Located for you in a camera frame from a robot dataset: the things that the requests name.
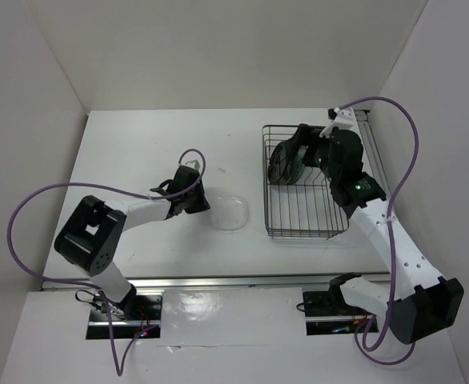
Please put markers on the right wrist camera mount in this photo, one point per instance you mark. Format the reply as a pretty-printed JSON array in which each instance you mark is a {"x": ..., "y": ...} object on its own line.
[{"x": 340, "y": 120}]

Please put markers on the blue patterned round plate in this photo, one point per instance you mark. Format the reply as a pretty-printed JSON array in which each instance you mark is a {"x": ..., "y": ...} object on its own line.
[{"x": 297, "y": 166}]

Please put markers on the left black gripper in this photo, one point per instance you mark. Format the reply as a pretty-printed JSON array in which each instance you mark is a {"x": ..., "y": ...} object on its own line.
[{"x": 201, "y": 203}]

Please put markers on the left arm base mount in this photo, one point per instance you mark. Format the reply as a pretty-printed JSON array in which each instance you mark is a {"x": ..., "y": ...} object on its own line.
[{"x": 144, "y": 318}]

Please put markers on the black round plate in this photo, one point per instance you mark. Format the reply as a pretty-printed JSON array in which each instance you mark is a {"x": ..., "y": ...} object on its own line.
[{"x": 277, "y": 170}]

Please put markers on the right side aluminium rail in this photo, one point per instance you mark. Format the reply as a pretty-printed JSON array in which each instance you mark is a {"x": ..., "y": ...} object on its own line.
[{"x": 372, "y": 162}]

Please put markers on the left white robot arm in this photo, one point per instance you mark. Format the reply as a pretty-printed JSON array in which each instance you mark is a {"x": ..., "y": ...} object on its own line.
[{"x": 91, "y": 234}]

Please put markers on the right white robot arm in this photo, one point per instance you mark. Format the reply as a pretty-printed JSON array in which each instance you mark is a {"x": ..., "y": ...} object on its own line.
[{"x": 420, "y": 300}]

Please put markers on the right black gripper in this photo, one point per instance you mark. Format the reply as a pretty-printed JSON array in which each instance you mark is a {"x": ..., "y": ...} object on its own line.
[{"x": 304, "y": 134}]

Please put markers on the clear glass square plate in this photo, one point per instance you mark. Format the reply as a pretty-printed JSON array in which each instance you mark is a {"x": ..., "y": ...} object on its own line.
[{"x": 229, "y": 213}]

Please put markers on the grey wire dish rack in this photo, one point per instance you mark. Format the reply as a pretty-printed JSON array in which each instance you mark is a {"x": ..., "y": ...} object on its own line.
[{"x": 304, "y": 209}]

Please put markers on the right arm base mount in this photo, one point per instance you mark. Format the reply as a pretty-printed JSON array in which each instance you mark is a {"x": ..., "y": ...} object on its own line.
[{"x": 326, "y": 315}]

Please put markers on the aluminium rail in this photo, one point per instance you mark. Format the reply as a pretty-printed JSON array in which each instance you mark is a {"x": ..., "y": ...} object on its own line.
[
  {"x": 235, "y": 281},
  {"x": 372, "y": 162}
]

